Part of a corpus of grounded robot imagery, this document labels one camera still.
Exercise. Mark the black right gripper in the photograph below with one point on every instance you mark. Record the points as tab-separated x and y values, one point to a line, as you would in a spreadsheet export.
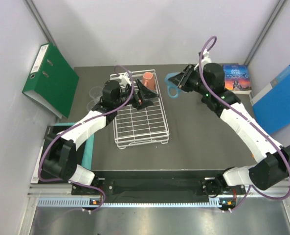
182	80

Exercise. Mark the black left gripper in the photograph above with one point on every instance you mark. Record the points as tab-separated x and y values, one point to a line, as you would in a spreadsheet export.
140	100

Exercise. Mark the teal mug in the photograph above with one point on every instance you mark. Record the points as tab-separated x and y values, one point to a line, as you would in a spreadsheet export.
171	86

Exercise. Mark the orange mug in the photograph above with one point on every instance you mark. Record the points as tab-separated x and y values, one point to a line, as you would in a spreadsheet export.
148	80

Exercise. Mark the white wire dish rack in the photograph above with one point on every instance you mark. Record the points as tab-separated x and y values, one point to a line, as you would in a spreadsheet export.
132	127

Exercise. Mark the clear faceted plastic cup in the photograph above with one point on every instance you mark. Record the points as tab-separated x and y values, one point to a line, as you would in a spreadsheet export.
96	92

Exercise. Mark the clear heavy-base glass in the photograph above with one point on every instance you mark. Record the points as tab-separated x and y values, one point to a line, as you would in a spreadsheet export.
90	105

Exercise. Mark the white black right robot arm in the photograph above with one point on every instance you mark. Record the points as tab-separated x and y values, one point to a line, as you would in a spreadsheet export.
272	158

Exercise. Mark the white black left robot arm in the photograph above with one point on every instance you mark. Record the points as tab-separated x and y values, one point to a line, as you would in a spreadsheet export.
60	156

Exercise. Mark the Jane Eyre paperback book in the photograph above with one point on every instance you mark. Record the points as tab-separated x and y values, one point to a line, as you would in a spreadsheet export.
237	78

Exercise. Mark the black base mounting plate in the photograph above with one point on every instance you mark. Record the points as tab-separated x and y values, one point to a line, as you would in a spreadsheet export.
162	187

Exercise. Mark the green lever arch binder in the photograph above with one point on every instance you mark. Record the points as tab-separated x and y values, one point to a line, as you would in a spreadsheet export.
52	82

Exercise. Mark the black notebook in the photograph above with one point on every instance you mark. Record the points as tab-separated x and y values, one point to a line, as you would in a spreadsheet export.
45	175

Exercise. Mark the blue folder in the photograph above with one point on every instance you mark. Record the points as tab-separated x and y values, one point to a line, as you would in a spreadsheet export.
271	105

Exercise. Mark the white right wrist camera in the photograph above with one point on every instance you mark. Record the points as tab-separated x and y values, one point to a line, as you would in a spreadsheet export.
205	58

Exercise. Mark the aluminium frame rail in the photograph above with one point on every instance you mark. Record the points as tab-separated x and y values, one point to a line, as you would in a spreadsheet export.
63	190

